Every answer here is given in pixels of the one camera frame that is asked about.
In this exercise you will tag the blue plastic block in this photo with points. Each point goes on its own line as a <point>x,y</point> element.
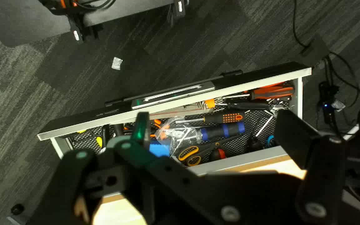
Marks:
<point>161,148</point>

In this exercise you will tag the white paper scrap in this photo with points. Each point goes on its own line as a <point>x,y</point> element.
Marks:
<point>117,62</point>

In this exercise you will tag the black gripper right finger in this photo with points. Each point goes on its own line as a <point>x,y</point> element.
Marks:
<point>322,175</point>

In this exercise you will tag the black screwdriver with orange squares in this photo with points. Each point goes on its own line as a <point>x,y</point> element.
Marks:
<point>226,117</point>

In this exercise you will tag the black wheeled stand base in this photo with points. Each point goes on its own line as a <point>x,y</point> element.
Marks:
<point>106,12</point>

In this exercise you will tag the black power strip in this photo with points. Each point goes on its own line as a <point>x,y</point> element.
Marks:
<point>327,101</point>

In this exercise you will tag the blue black screwdriver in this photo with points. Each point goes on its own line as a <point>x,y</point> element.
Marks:
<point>224,131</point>

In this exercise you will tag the clear plastic bag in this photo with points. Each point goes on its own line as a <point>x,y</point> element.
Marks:
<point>176,133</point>

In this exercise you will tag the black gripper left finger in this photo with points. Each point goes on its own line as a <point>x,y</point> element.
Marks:
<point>78,175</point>

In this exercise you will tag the wood topped tool cabinet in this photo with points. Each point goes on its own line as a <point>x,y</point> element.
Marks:
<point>247,160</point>

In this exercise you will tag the black caster wheel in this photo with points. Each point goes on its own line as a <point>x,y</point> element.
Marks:
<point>18,208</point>

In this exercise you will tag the orange hex key holder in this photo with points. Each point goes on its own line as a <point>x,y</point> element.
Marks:
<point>211,103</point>

